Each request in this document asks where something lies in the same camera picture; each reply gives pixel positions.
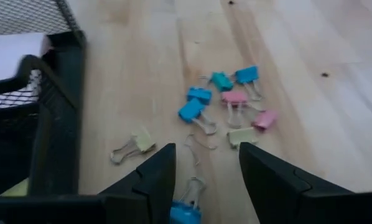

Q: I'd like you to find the loose silver clip handle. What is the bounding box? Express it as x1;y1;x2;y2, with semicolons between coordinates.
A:
184;133;218;166

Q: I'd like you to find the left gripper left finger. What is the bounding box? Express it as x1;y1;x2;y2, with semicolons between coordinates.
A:
100;143;177;224

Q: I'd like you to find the yellow binder clip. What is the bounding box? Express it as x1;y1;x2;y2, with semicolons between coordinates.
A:
226;126;258;149
109;128;157;166

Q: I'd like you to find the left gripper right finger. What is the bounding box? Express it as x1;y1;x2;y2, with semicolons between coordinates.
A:
239;142;355;224

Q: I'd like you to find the pink sticky note pad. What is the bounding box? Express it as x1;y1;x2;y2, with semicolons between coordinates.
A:
0;32;52;84

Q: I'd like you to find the black mesh desk organizer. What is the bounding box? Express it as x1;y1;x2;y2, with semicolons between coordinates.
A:
0;0;88;197

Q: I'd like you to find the teal binder clip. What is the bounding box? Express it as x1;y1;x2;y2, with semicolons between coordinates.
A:
200;71;235;93

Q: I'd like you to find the blue binder clip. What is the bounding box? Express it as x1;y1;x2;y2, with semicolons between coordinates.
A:
169;176;207;224
234;64;263;101
186;86;213;105
177;97;218;136

